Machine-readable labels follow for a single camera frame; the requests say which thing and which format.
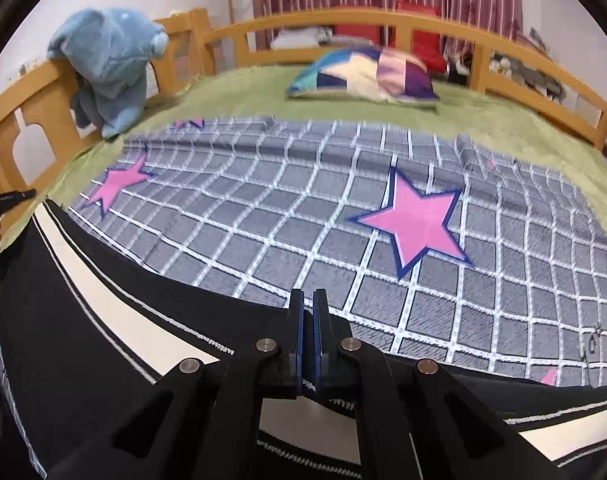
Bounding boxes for blue plush toy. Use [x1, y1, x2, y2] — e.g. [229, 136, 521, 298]
[47, 7, 169, 140]

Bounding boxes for grey checked blanket pink stars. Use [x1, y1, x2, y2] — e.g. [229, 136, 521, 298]
[66, 116, 607, 391]

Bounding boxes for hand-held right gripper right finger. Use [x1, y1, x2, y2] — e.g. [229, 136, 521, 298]
[312, 289, 569, 480]

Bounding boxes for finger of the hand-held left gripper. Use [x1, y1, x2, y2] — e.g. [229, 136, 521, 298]
[0, 188, 37, 209]

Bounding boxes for white bedding pile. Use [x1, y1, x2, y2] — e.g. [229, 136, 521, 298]
[270, 25, 335, 52]

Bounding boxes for black pants with white stripe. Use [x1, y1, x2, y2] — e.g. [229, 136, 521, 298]
[0, 199, 607, 480]

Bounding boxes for grey clothes pile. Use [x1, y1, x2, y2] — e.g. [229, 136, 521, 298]
[488, 52, 568, 102]

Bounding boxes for wooden bed frame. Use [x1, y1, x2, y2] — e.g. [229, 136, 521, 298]
[0, 6, 607, 201]

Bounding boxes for green bed sheet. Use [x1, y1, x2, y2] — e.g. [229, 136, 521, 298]
[0, 62, 607, 256]

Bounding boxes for colourful patchwork pillow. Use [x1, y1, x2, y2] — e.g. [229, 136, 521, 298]
[285, 45, 441, 107]

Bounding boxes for wooden rack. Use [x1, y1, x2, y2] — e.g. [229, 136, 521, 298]
[226, 0, 264, 28]

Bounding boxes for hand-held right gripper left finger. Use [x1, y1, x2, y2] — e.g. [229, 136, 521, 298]
[48, 288, 305, 480]

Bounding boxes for red chair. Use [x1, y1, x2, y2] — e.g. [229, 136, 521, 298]
[332, 0, 448, 73]

